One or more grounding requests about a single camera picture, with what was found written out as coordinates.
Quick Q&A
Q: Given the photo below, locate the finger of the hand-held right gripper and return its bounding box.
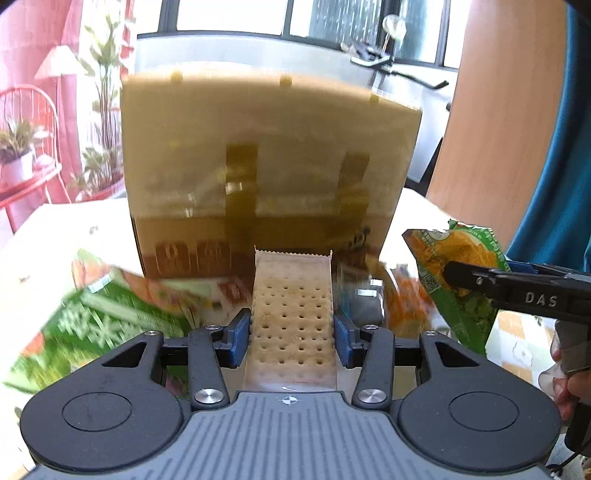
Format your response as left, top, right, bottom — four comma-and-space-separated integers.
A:
505, 261, 570, 278
442, 261, 561, 319

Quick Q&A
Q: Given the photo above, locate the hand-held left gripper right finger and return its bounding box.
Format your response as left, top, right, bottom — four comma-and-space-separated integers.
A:
333, 310, 490, 411

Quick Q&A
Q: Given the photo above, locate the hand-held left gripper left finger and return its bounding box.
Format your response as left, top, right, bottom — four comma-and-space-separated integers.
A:
99, 308, 254, 411

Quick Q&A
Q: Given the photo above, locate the green chip packet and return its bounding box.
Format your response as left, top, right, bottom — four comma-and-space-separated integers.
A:
402, 219, 511, 356

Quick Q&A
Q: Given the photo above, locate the clear cracker packet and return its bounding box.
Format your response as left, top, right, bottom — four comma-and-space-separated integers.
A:
242, 247, 338, 393

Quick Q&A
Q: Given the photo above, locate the orange snack packet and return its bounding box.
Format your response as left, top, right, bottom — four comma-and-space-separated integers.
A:
369, 261, 435, 337

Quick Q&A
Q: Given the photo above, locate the large green snack bag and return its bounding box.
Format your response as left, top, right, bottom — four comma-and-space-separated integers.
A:
2, 249, 250, 398

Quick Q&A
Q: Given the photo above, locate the cardboard box with plastic liner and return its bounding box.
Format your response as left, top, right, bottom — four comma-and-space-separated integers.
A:
121, 71, 423, 280

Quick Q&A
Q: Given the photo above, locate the person's right hand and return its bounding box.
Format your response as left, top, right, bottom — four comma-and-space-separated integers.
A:
538, 347, 591, 421

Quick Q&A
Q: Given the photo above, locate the wooden board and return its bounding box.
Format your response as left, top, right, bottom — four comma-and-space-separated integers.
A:
427, 0, 571, 232

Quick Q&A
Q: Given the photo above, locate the black exercise bike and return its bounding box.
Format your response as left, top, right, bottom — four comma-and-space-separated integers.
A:
341, 39, 451, 139

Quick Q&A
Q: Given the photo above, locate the printed room backdrop cloth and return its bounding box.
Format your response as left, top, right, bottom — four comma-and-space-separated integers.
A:
0, 0, 139, 232

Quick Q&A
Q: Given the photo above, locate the black framed window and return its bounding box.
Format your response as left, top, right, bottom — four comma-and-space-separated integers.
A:
136, 0, 462, 70

